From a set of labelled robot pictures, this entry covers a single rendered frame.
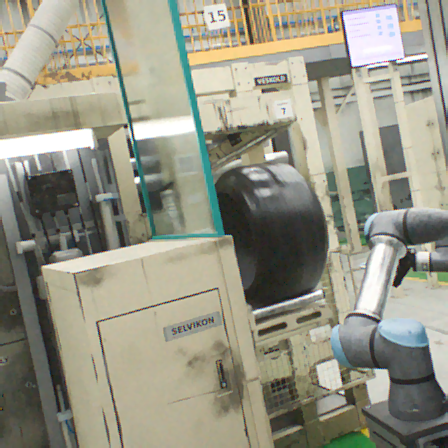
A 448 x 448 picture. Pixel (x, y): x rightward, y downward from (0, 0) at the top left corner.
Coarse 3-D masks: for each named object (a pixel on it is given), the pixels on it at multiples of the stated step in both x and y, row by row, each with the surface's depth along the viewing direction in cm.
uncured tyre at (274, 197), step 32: (224, 192) 237; (256, 192) 222; (288, 192) 224; (224, 224) 269; (256, 224) 219; (288, 224) 219; (320, 224) 225; (256, 256) 223; (288, 256) 219; (320, 256) 226; (256, 288) 230; (288, 288) 228
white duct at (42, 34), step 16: (48, 0) 235; (64, 0) 236; (80, 0) 242; (48, 16) 233; (64, 16) 237; (32, 32) 231; (48, 32) 233; (16, 48) 231; (32, 48) 230; (48, 48) 235; (16, 64) 228; (32, 64) 230; (0, 80) 227; (16, 80) 227; (32, 80) 232; (16, 96) 228
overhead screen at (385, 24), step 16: (352, 16) 585; (368, 16) 590; (384, 16) 594; (352, 32) 585; (368, 32) 590; (384, 32) 594; (400, 32) 599; (352, 48) 586; (368, 48) 590; (384, 48) 594; (400, 48) 599; (352, 64) 586; (368, 64) 590
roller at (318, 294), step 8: (320, 288) 240; (296, 296) 235; (304, 296) 236; (312, 296) 237; (320, 296) 238; (272, 304) 230; (280, 304) 231; (288, 304) 232; (296, 304) 234; (304, 304) 236; (256, 312) 226; (264, 312) 228; (272, 312) 229; (280, 312) 231
